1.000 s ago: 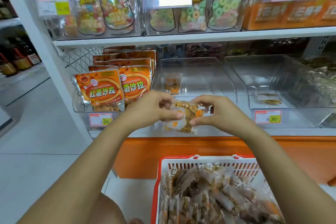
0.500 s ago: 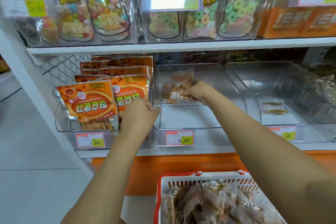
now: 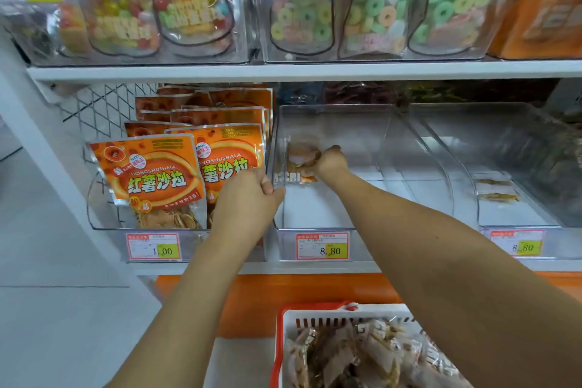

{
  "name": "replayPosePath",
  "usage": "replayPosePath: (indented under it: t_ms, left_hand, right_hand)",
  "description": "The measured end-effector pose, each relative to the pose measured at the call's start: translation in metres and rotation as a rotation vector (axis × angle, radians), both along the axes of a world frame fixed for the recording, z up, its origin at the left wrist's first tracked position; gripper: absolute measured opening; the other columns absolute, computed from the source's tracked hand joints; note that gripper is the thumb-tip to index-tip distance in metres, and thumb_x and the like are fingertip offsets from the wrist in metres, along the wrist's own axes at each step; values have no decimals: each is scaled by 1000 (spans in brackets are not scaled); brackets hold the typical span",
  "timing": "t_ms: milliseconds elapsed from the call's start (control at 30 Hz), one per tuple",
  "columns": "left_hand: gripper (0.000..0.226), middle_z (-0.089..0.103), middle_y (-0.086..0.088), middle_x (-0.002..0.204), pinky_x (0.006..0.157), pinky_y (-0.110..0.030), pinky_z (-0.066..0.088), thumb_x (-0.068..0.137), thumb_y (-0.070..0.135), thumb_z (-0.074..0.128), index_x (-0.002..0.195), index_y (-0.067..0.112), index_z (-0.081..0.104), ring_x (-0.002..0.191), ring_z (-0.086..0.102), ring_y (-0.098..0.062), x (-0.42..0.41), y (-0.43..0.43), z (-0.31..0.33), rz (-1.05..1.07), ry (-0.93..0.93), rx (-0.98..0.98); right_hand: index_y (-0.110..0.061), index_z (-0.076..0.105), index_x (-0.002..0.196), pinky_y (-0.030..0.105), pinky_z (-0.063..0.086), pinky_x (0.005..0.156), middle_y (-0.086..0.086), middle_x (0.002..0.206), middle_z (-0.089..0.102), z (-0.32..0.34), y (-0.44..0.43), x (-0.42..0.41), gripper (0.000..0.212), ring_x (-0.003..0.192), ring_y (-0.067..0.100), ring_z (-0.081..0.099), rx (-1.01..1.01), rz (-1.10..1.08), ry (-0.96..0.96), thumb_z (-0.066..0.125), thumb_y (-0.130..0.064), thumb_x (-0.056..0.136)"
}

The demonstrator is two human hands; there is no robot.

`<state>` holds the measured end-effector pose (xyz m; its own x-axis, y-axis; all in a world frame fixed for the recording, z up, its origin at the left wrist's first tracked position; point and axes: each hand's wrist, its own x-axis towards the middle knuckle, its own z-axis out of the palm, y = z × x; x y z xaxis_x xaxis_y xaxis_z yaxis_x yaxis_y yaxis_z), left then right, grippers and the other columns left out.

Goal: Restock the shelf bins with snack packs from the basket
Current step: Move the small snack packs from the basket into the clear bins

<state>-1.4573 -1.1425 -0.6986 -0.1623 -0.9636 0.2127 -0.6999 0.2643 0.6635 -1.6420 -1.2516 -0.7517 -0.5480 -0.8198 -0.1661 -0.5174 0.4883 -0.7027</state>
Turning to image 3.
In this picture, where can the person's right forearm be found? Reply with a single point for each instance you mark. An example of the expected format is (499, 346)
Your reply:
(455, 274)

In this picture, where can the person's right hand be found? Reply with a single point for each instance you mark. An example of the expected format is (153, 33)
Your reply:
(329, 168)

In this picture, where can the pile of small brown snacks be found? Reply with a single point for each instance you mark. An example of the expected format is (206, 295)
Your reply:
(364, 360)

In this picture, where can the stack of orange packets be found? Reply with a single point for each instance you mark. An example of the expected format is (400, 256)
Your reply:
(155, 188)

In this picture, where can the person's left forearm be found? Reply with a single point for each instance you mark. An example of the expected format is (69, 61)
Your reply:
(182, 329)

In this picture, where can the small brown snack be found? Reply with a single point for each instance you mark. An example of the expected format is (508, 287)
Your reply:
(300, 160)

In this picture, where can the person's left hand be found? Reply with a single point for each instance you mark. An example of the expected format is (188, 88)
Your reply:
(245, 210)

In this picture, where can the small yellow wrapped snack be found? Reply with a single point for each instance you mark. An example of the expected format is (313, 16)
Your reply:
(494, 181)
(498, 197)

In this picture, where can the white snack shelf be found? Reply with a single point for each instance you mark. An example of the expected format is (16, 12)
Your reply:
(364, 69)

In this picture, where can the yellow cat candy bag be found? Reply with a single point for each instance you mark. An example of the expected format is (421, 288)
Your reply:
(118, 15)
(71, 33)
(191, 1)

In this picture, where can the white red-rimmed shopping basket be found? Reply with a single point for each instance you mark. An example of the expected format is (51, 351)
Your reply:
(345, 308)

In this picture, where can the white koala candy bag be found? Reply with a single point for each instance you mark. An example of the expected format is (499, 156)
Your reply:
(382, 24)
(459, 10)
(302, 27)

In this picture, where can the orange label snack bag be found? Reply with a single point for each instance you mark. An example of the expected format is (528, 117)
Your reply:
(541, 28)

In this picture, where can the orange shelf base panel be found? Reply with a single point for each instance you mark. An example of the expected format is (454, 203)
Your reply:
(236, 306)

